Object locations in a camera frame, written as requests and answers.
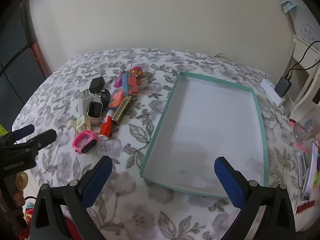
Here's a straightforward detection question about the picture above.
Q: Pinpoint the black gold patterned box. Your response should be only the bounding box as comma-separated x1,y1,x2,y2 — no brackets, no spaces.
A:
111,95,133,125

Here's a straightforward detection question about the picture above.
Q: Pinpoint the black toy car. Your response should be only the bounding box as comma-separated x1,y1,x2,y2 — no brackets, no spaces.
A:
100,89,111,110

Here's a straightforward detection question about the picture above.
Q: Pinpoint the magenta rectangular case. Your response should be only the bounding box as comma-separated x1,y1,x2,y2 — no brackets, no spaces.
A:
114,71,125,88

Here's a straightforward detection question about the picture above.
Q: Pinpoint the floral printed blanket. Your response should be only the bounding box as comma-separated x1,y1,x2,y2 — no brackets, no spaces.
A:
11,48,308,240

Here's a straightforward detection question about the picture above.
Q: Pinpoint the tape roll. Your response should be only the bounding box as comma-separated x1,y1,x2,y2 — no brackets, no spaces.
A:
15,171,29,190

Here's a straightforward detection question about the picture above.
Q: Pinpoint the orange blue plastic toy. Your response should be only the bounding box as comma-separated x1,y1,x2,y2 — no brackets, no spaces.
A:
121,72,139,97
110,88,125,110

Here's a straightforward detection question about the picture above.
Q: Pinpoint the clear plastic cup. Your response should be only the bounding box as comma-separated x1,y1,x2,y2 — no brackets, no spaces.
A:
294,119,317,144

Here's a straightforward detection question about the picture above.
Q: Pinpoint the beige plastic toy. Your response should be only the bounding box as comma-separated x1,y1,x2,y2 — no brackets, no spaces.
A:
70,114,93,133

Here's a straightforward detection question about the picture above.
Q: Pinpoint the black charger cube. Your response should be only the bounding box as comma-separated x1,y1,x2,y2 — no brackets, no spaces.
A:
89,77,105,95

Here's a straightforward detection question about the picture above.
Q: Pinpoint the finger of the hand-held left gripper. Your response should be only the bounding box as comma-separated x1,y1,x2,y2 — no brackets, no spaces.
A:
15,129,58,156
11,124,35,142

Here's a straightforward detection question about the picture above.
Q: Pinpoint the white lattice chair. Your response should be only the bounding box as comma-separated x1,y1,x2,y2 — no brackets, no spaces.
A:
289,72,320,121

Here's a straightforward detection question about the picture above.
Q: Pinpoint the black power adapter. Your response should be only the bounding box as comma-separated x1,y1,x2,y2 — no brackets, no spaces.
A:
274,77,292,97

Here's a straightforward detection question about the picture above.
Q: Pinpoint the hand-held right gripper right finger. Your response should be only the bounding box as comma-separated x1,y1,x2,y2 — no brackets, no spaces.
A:
214,156,297,240

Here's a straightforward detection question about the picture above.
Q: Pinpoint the brown wooden frame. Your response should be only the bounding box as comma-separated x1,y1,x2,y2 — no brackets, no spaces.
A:
30,42,50,78

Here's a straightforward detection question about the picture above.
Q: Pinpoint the dark glass door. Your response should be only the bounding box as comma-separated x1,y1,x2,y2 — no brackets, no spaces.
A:
0,5,48,110

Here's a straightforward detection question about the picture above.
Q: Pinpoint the white power strip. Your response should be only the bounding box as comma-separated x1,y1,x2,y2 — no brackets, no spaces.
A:
260,79,285,107

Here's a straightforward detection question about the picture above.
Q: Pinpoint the toy dog figure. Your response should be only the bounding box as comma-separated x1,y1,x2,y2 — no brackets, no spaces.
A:
130,66,146,85

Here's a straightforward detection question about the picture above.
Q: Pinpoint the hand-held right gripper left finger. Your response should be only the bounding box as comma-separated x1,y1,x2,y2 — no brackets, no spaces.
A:
29,155,113,240

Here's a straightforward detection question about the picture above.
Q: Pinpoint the red glue stick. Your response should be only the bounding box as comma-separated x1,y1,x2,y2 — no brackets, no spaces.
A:
99,109,113,140

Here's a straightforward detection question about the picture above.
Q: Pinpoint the black cable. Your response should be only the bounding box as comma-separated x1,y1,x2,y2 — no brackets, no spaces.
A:
290,60,320,79
286,40,320,79

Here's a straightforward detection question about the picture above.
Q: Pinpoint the white smartwatch with black screen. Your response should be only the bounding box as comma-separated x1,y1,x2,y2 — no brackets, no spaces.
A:
87,99,104,118

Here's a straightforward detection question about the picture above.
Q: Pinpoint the white cup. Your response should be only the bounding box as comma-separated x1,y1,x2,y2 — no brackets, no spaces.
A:
78,89,100,117

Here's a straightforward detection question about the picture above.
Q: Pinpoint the teal sticky note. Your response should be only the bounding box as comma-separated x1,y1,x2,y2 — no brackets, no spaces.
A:
280,0,300,13

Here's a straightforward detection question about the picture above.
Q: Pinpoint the pink kids watch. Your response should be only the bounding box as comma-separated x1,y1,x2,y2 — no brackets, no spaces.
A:
72,130,97,155

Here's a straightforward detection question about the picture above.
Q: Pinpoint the pink lace ribbon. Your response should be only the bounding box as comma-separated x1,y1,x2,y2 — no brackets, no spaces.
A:
290,122,310,151

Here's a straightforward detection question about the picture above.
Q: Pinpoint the silver nail clipper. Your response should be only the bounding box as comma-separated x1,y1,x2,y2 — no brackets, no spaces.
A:
296,150,309,188

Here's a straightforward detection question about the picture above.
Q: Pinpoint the white paper sheet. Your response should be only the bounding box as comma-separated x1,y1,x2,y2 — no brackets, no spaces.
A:
291,5,320,43

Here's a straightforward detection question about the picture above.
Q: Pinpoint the teal cardboard box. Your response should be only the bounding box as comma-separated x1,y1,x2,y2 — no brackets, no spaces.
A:
139,71,270,198

